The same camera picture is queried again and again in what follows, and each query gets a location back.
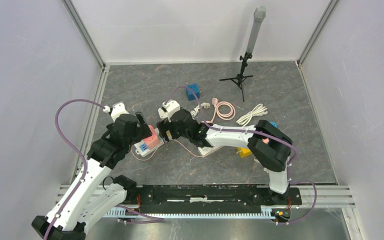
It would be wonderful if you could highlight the light pink cube socket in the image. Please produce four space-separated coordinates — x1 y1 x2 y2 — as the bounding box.
143 131 161 150

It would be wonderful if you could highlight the pink charging cable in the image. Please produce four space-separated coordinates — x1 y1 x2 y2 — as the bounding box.
130 139 203 162

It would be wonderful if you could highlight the dark blue cube socket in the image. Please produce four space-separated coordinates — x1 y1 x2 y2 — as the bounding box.
185 83 201 101

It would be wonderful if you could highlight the yellow cube socket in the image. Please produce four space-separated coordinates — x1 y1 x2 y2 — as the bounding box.
236 147 252 158

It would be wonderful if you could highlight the light blue cube adapter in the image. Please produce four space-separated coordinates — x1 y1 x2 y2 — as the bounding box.
269 121 278 128

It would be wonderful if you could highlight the coral pink adapter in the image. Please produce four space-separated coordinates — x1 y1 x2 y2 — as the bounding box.
148 125 156 136

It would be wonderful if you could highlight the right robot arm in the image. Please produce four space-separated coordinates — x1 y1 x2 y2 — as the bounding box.
156 107 297 204

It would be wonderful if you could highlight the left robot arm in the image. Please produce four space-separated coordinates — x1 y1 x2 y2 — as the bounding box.
31 111 151 240

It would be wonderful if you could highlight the white dock with green inset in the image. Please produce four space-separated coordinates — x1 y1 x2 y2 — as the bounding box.
133 129 165 158

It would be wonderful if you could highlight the white power strip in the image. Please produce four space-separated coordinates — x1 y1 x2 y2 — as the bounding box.
198 146 222 157

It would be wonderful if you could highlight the grey microphone on tripod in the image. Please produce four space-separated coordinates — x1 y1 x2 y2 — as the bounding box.
219 5 267 102

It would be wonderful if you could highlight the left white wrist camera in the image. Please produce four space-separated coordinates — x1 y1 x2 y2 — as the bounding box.
103 101 129 122

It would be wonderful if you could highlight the white coiled cable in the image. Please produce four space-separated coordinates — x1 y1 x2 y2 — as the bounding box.
190 101 212 119

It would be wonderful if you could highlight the pink coiled cable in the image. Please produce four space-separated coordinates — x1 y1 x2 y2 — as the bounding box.
210 97 237 122

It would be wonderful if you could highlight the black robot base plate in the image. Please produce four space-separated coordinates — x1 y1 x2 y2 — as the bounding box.
122 184 303 214

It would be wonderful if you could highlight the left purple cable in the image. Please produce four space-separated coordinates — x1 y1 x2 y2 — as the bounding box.
42 98 166 240

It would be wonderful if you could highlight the white power strip cord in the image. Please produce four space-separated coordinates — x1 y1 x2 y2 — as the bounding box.
235 103 269 127

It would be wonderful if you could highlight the white slotted cable duct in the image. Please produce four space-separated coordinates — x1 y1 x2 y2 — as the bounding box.
103 207 275 220

